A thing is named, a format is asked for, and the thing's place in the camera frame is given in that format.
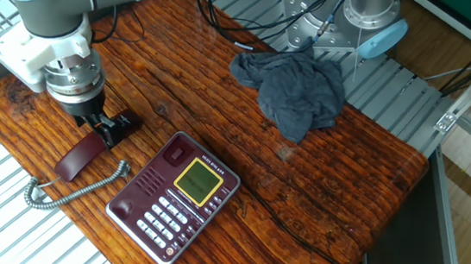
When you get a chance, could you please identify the white vented wrist box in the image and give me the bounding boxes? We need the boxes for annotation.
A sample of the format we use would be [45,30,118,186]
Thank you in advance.
[0,7,96,99]

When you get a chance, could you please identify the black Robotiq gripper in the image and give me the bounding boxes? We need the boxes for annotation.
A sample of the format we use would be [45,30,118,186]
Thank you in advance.
[57,88,126,151]

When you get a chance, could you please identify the cable with metal plug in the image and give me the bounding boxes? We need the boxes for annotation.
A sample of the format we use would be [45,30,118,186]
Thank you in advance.
[312,0,349,46]

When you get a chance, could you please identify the silver robot mounting plate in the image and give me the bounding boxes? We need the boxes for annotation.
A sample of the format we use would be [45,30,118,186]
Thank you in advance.
[277,0,364,56]

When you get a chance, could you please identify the dark grey cloth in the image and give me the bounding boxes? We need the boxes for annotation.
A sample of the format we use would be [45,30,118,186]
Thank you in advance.
[221,29,353,150]

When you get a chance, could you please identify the grey side panel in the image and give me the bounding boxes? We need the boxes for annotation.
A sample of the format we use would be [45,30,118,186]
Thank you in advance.
[363,145,471,264]

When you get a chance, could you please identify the grey phone cord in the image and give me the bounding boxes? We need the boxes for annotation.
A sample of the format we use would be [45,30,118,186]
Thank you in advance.
[22,150,133,218]

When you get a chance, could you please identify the maroon telephone base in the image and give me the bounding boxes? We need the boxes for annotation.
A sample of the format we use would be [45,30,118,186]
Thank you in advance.
[100,124,246,264]

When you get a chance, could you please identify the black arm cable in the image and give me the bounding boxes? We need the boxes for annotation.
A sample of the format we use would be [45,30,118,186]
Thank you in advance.
[90,0,349,69]

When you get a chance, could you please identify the maroon telephone handset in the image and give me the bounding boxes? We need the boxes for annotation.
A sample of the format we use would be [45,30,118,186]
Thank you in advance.
[53,101,146,189]

